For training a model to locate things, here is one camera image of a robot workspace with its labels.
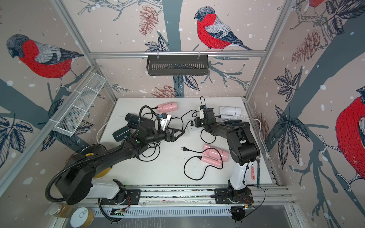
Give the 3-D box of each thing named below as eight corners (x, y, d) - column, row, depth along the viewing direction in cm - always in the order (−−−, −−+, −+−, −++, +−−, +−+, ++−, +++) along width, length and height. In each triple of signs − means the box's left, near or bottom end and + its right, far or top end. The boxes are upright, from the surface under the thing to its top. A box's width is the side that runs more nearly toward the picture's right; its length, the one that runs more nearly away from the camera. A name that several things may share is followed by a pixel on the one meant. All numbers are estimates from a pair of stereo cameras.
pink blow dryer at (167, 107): (159, 117, 114) (157, 110, 108) (158, 111, 119) (156, 104, 112) (178, 113, 117) (178, 106, 110) (176, 107, 121) (176, 100, 115)
